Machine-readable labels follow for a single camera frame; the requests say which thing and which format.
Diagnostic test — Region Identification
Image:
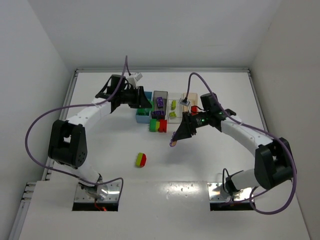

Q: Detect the purple butterfly lego brick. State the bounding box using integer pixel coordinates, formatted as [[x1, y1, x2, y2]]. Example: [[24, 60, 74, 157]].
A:
[[169, 131, 177, 147]]

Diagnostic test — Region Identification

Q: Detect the red flower lego brick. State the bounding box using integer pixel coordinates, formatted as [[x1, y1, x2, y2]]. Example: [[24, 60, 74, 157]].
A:
[[190, 105, 198, 115]]

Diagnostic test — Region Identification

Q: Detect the purple rounded lego brick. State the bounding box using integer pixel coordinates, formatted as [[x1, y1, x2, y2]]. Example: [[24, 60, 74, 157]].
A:
[[151, 110, 165, 119]]

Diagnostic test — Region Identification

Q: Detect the lime red lego pair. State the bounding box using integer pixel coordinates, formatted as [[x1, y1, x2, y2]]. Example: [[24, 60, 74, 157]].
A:
[[135, 152, 147, 168]]

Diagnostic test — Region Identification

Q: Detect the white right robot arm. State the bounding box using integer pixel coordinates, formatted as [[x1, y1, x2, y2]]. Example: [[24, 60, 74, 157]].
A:
[[171, 93, 294, 196]]

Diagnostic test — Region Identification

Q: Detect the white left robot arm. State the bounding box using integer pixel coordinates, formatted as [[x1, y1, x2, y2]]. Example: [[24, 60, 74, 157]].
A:
[[48, 73, 152, 188]]

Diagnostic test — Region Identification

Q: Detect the blue container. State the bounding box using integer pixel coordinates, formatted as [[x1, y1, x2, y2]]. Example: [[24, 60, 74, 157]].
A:
[[135, 91, 153, 124]]

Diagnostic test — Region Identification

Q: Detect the smoky grey container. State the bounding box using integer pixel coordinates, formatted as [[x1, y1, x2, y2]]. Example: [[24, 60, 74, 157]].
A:
[[150, 90, 168, 120]]

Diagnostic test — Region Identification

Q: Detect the clear transparent container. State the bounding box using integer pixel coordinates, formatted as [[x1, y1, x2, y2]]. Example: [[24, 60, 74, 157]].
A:
[[166, 92, 183, 124]]

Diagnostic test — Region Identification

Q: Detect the green red lego stack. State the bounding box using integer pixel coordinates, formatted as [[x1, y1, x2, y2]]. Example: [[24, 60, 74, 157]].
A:
[[149, 118, 168, 133]]

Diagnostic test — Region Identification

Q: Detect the amber transparent container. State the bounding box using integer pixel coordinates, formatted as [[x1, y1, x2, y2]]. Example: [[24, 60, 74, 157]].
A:
[[182, 92, 198, 116]]

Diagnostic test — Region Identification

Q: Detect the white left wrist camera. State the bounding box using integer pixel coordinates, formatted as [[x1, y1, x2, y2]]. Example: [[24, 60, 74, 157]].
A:
[[126, 72, 143, 89]]

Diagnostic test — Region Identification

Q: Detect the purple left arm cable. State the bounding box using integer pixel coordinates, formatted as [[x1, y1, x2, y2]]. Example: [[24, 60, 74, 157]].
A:
[[24, 55, 125, 198]]

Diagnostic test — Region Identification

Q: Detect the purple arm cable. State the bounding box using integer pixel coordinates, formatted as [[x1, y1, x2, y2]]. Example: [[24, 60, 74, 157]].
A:
[[186, 72, 298, 215], [24, 55, 125, 198]]

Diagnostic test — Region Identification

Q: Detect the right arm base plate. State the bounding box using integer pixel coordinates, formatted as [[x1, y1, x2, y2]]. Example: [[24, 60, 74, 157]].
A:
[[207, 181, 255, 205]]

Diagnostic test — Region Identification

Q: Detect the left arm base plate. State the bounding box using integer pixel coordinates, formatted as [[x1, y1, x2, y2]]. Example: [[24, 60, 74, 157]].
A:
[[73, 178, 123, 206]]

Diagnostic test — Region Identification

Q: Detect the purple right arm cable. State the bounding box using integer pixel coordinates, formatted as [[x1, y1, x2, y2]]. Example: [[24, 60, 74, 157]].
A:
[[186, 72, 298, 215]]

